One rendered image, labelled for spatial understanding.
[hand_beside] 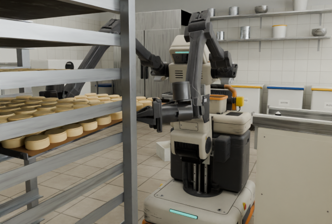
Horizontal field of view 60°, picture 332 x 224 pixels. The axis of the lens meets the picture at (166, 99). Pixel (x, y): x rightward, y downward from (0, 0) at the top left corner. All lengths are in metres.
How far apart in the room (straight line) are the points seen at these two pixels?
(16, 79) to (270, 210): 1.42
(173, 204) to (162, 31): 3.73
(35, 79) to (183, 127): 1.28
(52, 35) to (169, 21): 4.61
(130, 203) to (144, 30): 4.65
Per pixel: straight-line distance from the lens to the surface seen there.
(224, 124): 1.95
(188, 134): 1.74
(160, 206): 1.97
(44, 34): 0.63
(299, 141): 1.54
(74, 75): 0.68
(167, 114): 0.89
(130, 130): 0.81
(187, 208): 1.90
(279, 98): 4.94
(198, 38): 1.15
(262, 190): 1.67
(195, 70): 1.06
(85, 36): 0.71
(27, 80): 0.60
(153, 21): 5.34
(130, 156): 0.83
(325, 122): 1.51
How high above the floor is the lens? 1.18
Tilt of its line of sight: 8 degrees down
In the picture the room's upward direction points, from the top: straight up
